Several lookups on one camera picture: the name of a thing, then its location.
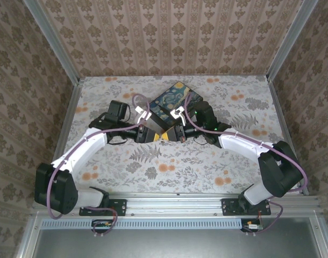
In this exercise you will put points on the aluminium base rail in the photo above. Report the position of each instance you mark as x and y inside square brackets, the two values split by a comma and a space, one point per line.
[174, 205]

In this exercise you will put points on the black box with painted lid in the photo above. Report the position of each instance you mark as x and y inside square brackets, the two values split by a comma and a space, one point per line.
[175, 99]

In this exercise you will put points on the aluminium frame post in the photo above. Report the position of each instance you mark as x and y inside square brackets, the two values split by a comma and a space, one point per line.
[290, 37]
[52, 37]

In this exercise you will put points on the grey metal shelf panel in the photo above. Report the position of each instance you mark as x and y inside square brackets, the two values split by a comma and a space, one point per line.
[174, 243]

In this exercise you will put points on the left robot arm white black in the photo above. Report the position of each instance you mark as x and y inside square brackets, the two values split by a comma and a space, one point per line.
[86, 150]

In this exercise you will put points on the aluminium table side rail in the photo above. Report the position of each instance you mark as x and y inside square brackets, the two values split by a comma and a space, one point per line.
[68, 121]
[287, 129]

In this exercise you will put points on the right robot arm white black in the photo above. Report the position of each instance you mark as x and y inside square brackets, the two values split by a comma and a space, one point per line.
[241, 143]

